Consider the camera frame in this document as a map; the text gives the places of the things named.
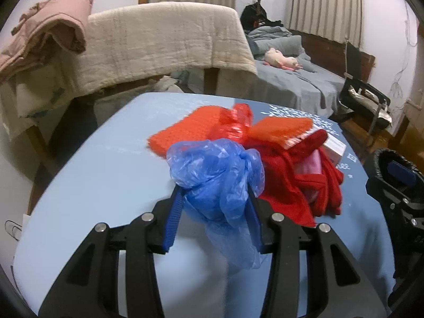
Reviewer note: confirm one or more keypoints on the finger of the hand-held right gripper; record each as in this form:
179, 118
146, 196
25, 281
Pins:
402, 173

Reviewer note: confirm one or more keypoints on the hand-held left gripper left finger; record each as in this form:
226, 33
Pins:
172, 220

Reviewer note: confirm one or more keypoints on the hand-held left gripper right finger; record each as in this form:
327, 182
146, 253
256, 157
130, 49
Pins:
255, 230

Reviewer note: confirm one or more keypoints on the black mesh wastebasket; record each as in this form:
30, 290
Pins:
379, 160

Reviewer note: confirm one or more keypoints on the blue plastic bag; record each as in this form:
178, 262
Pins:
212, 172

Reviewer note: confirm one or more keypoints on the small white box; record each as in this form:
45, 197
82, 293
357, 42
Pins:
334, 149

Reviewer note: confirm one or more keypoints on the pink face mask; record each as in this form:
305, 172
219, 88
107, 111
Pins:
311, 169

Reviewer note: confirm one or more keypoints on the orange foam net sleeve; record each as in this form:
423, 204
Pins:
281, 129

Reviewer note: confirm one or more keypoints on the red plastic wrapper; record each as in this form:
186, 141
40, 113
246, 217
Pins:
240, 119

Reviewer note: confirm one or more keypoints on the red cloth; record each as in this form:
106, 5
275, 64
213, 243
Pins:
285, 179

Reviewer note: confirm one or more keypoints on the blue tree-print tablecloth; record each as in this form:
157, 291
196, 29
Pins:
116, 172

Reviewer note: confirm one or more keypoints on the black folding chair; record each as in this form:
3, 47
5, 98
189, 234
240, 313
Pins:
364, 96

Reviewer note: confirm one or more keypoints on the orange knitted cloth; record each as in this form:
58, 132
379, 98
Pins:
179, 129

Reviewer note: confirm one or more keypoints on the wooden headboard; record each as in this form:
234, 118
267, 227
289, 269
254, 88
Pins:
331, 53

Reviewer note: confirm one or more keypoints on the bed with grey sheet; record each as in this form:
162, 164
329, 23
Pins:
291, 79

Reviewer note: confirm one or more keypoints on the pink plush toy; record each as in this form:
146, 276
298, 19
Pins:
281, 60

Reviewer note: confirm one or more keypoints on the beige blanket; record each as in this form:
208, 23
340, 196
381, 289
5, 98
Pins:
165, 46

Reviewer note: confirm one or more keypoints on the grey pillow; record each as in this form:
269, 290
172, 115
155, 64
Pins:
281, 41

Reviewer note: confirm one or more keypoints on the pale floral sheet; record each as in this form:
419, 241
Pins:
26, 96

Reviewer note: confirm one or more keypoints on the black clothes bundle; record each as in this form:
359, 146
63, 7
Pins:
255, 15

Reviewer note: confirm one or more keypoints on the pink quilted jacket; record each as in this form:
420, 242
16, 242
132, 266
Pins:
53, 23

